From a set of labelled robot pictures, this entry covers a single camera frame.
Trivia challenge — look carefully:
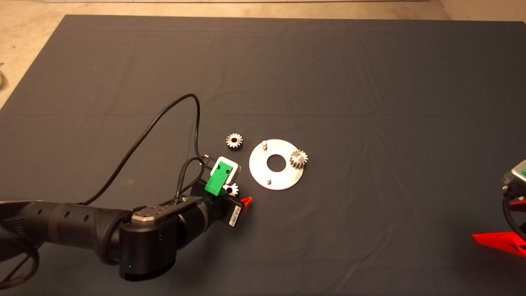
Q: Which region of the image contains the green left camera mount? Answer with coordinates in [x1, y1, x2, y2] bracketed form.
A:
[205, 161, 234, 196]

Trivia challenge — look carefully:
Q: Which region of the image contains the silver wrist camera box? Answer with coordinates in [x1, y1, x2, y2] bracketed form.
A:
[212, 156, 242, 184]
[502, 161, 526, 192]

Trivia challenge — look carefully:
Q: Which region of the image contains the round metal carrier plate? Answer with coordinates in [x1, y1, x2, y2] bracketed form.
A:
[249, 139, 305, 191]

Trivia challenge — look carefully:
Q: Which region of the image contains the black braided cable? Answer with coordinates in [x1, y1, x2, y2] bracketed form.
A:
[175, 158, 206, 204]

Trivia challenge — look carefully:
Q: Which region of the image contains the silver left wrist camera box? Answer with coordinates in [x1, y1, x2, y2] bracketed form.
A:
[212, 156, 242, 184]

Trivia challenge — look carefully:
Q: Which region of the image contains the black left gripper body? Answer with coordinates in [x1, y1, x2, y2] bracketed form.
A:
[192, 179, 243, 229]

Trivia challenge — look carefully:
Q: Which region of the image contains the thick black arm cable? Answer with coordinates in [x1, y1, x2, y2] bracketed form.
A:
[0, 224, 39, 288]

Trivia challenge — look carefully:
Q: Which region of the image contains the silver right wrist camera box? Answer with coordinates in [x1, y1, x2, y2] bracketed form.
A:
[502, 161, 526, 192]

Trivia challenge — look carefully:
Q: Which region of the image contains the dark grey table cloth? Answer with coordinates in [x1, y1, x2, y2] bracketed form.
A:
[0, 14, 526, 296]

